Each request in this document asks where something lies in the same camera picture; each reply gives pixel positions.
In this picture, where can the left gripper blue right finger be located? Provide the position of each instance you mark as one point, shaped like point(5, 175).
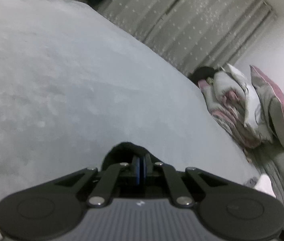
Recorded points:
point(149, 161)

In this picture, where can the folded white garment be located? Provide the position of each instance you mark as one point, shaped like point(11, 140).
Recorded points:
point(264, 185)

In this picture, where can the black item behind quilt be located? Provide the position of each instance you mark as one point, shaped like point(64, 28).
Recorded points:
point(202, 73)

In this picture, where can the grey bed sheet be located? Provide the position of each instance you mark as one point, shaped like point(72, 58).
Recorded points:
point(73, 85)

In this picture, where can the pink grey pillow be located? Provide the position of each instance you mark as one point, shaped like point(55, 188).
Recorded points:
point(272, 100)

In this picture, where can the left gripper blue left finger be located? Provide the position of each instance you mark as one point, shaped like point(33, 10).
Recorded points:
point(130, 173)

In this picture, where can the grey dotted curtain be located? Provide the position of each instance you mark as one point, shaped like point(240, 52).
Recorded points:
point(192, 33)

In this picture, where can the folded grey garment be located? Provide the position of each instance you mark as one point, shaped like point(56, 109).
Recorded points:
point(251, 183)

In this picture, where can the folded pink white quilt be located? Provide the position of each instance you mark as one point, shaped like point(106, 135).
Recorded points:
point(234, 104)

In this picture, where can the black garment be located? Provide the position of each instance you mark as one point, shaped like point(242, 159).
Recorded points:
point(125, 152)

